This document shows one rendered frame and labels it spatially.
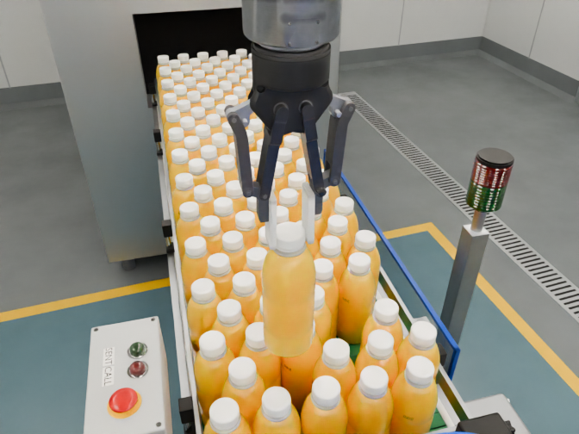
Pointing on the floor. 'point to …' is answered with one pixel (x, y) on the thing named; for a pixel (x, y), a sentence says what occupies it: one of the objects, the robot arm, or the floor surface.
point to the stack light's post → (463, 279)
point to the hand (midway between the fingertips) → (289, 217)
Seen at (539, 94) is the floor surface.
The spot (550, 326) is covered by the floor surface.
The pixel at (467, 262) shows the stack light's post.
